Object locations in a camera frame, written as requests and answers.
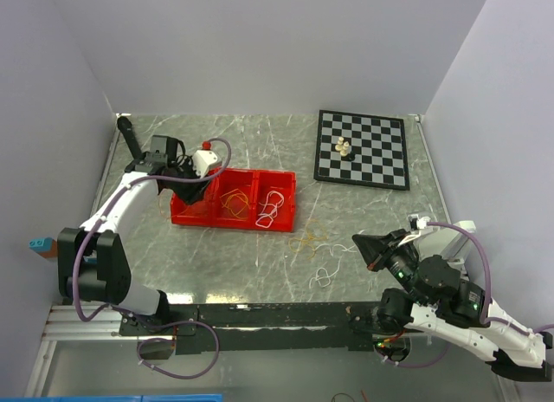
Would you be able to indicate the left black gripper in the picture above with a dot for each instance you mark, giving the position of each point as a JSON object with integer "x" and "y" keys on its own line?
{"x": 194, "y": 193}

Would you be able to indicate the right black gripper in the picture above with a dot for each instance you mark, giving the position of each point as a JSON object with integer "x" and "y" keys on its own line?
{"x": 374, "y": 249}

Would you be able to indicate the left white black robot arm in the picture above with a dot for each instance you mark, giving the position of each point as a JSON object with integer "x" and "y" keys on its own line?
{"x": 91, "y": 261}

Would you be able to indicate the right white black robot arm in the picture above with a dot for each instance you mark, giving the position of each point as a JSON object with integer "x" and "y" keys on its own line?
{"x": 435, "y": 299}

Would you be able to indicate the red three-compartment tray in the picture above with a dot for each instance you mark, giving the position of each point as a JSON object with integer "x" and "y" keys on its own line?
{"x": 243, "y": 199}

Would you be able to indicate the white grey stand device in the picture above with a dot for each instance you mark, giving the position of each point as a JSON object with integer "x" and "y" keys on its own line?
{"x": 451, "y": 245}

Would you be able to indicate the black microphone orange end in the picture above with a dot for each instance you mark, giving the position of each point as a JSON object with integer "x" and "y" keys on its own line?
{"x": 126, "y": 129}

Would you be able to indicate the cream chess piece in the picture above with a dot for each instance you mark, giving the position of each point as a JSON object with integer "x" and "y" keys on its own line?
{"x": 339, "y": 146}
{"x": 345, "y": 150}

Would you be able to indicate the black grey chessboard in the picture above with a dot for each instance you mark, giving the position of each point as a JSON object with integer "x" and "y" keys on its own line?
{"x": 379, "y": 145}

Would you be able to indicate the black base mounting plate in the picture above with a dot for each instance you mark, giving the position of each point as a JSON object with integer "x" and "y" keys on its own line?
{"x": 198, "y": 328}

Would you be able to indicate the blue brown toy block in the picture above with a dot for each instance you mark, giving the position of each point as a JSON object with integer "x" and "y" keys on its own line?
{"x": 45, "y": 247}

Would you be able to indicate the blue plastic bin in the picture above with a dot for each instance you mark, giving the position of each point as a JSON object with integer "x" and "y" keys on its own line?
{"x": 123, "y": 398}

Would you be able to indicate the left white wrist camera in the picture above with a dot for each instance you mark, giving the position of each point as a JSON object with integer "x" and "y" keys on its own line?
{"x": 204, "y": 160}

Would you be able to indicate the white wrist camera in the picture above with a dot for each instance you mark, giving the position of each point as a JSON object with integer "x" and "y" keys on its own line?
{"x": 419, "y": 226}
{"x": 204, "y": 160}

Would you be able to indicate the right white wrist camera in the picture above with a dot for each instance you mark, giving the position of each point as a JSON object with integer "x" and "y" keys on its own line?
{"x": 419, "y": 226}

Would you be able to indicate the aluminium rail frame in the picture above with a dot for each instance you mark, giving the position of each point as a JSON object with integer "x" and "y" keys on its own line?
{"x": 56, "y": 328}

